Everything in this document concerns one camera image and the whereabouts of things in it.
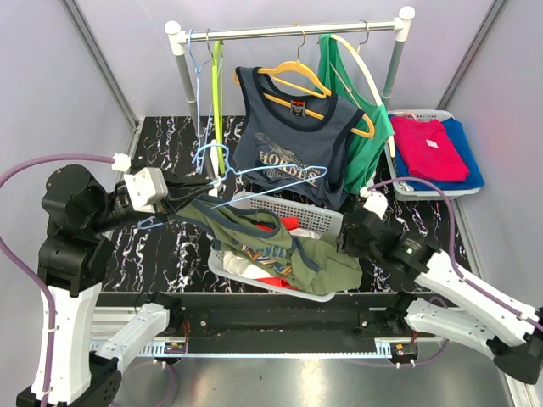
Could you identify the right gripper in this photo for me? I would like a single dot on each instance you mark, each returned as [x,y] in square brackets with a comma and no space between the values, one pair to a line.
[344,243]

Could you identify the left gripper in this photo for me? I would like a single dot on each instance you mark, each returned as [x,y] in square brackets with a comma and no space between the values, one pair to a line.
[176,184]

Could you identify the olive green tank top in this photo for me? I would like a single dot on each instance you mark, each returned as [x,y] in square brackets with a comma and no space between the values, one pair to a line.
[311,265]

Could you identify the white camisole top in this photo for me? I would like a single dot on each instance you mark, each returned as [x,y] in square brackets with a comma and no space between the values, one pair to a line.
[241,266]

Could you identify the lime green hanger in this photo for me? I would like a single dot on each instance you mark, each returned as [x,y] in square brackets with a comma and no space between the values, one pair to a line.
[217,89]

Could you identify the light blue wire hanger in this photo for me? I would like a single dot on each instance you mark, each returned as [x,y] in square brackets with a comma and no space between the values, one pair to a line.
[198,67]

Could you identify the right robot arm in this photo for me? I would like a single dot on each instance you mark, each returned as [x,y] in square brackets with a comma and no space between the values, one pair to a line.
[487,320]

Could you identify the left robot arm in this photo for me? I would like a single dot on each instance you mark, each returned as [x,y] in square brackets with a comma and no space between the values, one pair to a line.
[72,263]

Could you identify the navy blue tank top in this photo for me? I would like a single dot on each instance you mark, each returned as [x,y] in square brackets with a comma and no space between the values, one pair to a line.
[300,143]

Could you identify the cream white hanger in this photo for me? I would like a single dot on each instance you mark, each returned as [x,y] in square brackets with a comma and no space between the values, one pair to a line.
[362,66]

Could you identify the white plastic basket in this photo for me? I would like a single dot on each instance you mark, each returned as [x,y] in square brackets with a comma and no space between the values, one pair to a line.
[310,218]

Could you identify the white side basket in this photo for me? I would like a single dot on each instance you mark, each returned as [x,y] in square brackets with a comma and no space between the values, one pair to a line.
[402,191]

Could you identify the pink folded shirt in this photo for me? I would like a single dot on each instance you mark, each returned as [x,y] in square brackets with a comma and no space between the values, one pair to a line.
[427,151]

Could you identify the blue folded shirt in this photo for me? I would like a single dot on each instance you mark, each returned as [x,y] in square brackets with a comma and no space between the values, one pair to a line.
[458,138]

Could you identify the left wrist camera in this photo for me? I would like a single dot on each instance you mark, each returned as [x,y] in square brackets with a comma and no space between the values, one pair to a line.
[146,189]

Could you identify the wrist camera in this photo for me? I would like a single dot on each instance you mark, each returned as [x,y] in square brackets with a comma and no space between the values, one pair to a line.
[376,203]
[146,189]

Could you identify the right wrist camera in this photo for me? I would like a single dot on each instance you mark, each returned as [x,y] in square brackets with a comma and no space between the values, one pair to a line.
[376,203]

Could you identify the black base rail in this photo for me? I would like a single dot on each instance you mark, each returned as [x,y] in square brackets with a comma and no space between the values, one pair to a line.
[272,325]

